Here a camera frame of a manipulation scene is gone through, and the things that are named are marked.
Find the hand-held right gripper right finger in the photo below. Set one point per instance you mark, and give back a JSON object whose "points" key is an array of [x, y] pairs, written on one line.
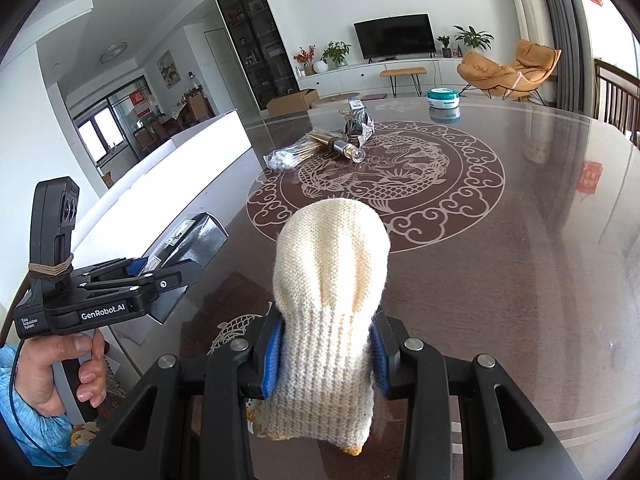
{"points": [[380, 360]]}

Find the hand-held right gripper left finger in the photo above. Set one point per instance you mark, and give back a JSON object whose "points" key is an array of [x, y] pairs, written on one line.
{"points": [[270, 360]]}

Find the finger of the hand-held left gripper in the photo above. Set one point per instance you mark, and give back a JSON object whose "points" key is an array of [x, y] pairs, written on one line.
{"points": [[162, 283], [140, 266]]}

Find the black cardboard box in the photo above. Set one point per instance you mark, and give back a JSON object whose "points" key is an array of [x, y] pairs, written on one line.
{"points": [[195, 245]]}

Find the white storage container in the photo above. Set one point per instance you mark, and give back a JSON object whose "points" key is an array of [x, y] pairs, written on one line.
{"points": [[150, 190]]}

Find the cream knitted glove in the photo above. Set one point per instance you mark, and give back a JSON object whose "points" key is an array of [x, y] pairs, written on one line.
{"points": [[330, 285]]}

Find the person's left forearm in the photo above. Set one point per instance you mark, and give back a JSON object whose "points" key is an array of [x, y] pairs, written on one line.
{"points": [[20, 430]]}

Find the person's left hand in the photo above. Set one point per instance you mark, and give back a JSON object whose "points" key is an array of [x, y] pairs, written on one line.
{"points": [[35, 375]]}

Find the tan rubber band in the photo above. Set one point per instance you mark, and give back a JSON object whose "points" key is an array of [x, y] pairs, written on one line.
{"points": [[50, 267]]}

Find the red window sign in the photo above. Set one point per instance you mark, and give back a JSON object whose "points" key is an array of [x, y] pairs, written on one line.
{"points": [[140, 105]]}

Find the yellow floral cloth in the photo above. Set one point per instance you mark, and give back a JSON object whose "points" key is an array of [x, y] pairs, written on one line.
{"points": [[95, 430]]}

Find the bag of cotton swabs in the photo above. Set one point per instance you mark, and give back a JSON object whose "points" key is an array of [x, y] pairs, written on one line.
{"points": [[282, 160]]}

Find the round ceiling lamp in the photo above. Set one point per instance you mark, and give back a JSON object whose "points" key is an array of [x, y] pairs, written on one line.
{"points": [[114, 53]]}

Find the white door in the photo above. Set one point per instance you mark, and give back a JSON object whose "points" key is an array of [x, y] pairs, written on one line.
{"points": [[220, 75]]}

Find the gold cone-shaped packet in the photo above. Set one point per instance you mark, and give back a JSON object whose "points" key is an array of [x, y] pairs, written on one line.
{"points": [[325, 140]]}

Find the brown cardboard box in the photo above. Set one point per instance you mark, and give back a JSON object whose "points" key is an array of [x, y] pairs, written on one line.
{"points": [[292, 102]]}

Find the round wooden coffee table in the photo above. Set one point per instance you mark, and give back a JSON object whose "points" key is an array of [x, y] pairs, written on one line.
{"points": [[330, 101]]}

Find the dark glass display cabinet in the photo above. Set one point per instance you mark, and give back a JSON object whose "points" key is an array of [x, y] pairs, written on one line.
{"points": [[255, 35]]}

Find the red flower arrangement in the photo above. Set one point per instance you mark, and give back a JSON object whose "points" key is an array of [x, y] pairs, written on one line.
{"points": [[304, 57]]}

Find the white round vase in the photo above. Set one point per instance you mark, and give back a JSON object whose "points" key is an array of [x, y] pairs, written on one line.
{"points": [[320, 66]]}

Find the teal white round tub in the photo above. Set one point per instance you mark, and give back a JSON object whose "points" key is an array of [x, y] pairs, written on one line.
{"points": [[444, 96]]}

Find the white television cabinet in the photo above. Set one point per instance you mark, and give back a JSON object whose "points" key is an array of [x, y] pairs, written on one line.
{"points": [[350, 77]]}

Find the bushy green potted plant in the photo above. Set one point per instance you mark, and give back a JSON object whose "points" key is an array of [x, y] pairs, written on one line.
{"points": [[336, 54]]}

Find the wooden bench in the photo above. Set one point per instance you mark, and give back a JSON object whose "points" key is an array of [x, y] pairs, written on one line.
{"points": [[402, 71]]}

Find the orange lounge chair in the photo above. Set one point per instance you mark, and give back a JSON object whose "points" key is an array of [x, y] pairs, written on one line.
{"points": [[500, 75]]}

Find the small potted plant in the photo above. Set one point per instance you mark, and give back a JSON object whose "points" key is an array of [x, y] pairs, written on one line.
{"points": [[444, 47]]}

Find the black television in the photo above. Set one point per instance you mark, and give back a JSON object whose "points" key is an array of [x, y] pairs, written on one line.
{"points": [[395, 37]]}

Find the large leafy potted plant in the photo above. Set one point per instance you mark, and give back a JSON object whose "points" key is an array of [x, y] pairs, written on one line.
{"points": [[474, 37]]}

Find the dark wooden chair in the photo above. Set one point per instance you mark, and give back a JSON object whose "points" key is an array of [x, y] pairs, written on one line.
{"points": [[617, 100]]}

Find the grey curtain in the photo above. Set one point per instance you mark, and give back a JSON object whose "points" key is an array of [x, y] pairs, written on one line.
{"points": [[570, 35]]}

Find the white covered floor air conditioner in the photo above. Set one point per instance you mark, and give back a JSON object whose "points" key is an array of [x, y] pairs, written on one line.
{"points": [[530, 10]]}

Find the framed wall painting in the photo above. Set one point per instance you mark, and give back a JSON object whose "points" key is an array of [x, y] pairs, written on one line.
{"points": [[169, 69]]}

